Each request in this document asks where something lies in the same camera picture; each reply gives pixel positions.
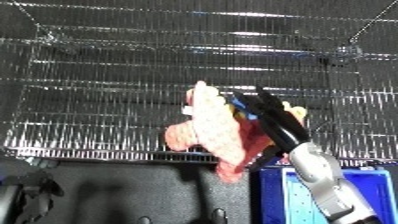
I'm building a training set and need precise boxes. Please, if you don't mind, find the orange pink soft toy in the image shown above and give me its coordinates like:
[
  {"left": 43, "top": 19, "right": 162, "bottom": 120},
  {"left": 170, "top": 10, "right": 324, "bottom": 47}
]
[{"left": 163, "top": 80, "right": 310, "bottom": 184}]

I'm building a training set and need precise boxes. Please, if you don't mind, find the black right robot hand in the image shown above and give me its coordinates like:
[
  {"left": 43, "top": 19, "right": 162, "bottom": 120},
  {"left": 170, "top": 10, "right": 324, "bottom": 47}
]
[{"left": 229, "top": 85, "right": 313, "bottom": 172}]

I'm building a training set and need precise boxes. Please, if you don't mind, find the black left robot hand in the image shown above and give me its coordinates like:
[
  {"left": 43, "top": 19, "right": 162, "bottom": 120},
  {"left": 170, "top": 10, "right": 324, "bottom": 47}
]
[{"left": 15, "top": 170, "right": 66, "bottom": 224}]

